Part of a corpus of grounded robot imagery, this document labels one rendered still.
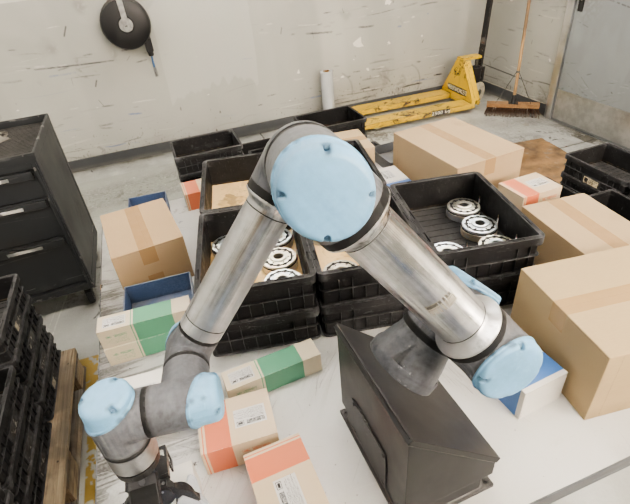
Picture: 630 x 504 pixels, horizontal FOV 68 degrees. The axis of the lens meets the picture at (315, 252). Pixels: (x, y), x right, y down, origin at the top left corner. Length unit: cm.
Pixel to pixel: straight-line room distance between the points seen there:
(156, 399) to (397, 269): 39
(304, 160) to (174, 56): 389
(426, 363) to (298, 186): 49
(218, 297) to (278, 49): 390
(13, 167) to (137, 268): 107
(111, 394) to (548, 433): 88
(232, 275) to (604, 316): 80
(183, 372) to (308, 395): 49
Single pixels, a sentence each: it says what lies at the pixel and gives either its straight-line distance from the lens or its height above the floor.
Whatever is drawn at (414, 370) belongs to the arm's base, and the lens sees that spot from 90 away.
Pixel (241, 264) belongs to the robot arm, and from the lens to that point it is 73.
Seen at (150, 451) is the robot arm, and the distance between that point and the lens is 82.
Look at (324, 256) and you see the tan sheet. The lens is 136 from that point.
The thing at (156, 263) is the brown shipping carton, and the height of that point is 79.
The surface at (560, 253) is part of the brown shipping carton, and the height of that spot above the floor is 81.
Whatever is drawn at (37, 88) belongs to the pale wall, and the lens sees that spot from 447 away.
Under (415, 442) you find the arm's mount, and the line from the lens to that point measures 78.
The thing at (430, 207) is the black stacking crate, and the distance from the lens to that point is 160.
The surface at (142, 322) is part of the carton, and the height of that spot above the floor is 82.
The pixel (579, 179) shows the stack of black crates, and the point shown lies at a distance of 291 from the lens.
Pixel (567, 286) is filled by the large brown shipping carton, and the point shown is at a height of 90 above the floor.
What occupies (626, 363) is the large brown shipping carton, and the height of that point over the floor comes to 87.
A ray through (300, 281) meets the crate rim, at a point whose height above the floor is 92.
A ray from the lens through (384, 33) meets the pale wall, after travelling 492.
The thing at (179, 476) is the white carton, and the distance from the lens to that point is 102.
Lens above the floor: 163
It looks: 35 degrees down
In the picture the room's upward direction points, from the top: 6 degrees counter-clockwise
